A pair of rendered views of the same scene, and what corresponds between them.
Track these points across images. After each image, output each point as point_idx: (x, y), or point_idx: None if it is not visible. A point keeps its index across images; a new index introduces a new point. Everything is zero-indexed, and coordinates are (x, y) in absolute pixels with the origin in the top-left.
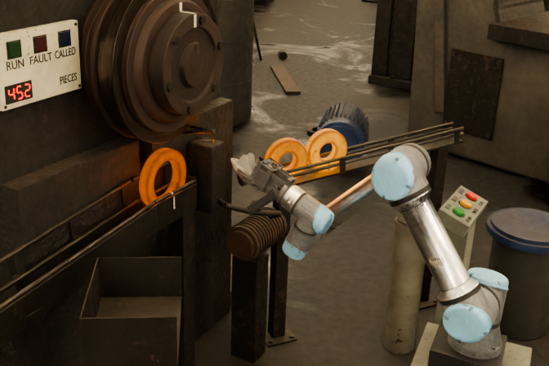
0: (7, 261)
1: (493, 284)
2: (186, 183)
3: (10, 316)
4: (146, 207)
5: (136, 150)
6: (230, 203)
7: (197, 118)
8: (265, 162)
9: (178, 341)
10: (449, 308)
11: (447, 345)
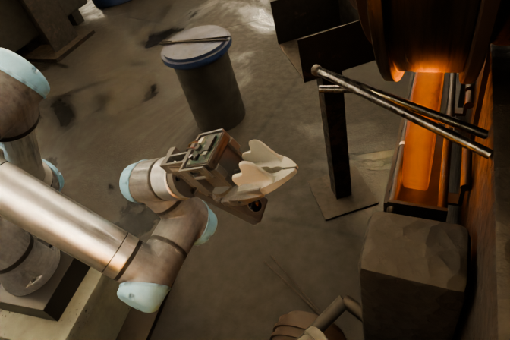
0: None
1: None
2: (396, 180)
3: None
4: (410, 99)
5: (485, 59)
6: (333, 306)
7: (490, 247)
8: (209, 137)
9: (286, 54)
10: (49, 163)
11: (64, 253)
